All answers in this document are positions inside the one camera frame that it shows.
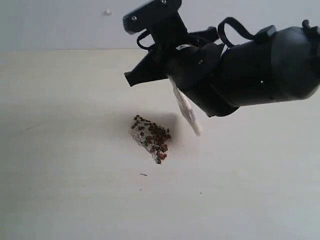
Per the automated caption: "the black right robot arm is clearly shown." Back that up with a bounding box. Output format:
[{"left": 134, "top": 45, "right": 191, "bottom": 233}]
[{"left": 123, "top": 13, "right": 320, "bottom": 117}]

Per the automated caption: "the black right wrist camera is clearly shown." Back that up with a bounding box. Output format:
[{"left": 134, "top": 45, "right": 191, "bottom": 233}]
[{"left": 122, "top": 0, "right": 182, "bottom": 35}]

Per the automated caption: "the pile of brown beads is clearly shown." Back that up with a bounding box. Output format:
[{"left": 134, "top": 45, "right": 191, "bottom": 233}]
[{"left": 129, "top": 114, "right": 172, "bottom": 165}]

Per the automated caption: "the wooden paint brush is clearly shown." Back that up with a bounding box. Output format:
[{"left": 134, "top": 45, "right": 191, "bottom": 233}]
[{"left": 168, "top": 75, "right": 202, "bottom": 137}]

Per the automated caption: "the small white wall peg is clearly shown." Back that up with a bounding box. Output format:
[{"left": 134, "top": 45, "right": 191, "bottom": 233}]
[{"left": 102, "top": 9, "right": 112, "bottom": 16}]

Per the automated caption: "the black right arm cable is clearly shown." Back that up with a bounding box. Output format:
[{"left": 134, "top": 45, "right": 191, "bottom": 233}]
[{"left": 136, "top": 16, "right": 256, "bottom": 52}]

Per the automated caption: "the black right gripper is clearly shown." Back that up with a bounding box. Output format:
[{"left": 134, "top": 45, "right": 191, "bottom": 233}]
[{"left": 124, "top": 12, "right": 225, "bottom": 110}]

